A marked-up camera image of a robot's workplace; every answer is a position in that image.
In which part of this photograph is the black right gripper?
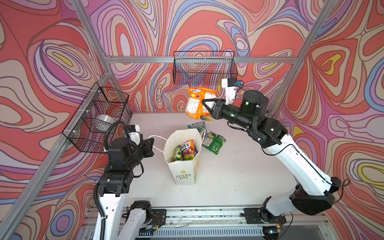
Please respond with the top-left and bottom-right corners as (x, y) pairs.
(200, 98), (254, 131)

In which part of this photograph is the orange snack bag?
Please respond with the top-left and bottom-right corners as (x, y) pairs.
(185, 88), (217, 122)

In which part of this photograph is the teal Fox's candy bag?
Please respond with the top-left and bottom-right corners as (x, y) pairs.
(188, 121), (206, 134)

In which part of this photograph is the green Fox's candy bag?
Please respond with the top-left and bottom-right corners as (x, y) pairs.
(202, 132), (226, 155)

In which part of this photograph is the yellow-green Fox's candy bag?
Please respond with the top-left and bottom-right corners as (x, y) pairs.
(173, 145), (183, 161)

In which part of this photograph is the orange Fox's fruits candy bag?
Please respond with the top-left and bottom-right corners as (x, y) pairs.
(181, 140), (196, 161)

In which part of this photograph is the white paper bag with flowers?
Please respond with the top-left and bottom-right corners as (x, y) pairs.
(150, 129), (206, 186)

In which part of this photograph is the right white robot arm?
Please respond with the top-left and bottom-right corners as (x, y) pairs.
(202, 90), (342, 224)

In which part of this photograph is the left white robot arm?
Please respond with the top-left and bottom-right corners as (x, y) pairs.
(93, 138), (155, 240)

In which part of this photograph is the silver tape roll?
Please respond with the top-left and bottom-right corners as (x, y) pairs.
(96, 114), (116, 124)

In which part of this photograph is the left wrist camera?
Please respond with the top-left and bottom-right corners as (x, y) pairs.
(127, 125), (141, 146)

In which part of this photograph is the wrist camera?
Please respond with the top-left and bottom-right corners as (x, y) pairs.
(127, 125), (141, 146)
(221, 77), (244, 105)

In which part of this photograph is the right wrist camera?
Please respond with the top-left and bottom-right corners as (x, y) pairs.
(221, 77), (244, 105)

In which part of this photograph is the black wire basket back wall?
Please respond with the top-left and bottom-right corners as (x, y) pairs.
(173, 50), (238, 87)

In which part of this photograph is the black wire basket wall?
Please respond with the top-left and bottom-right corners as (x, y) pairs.
(63, 83), (129, 153)
(173, 50), (238, 87)

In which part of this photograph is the black wire basket left wall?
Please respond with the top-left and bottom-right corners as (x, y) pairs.
(63, 83), (129, 153)

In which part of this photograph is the black corrugated cable hose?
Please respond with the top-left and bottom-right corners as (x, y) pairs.
(92, 120), (128, 240)

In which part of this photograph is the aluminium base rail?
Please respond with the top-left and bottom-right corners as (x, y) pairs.
(77, 205), (331, 240)

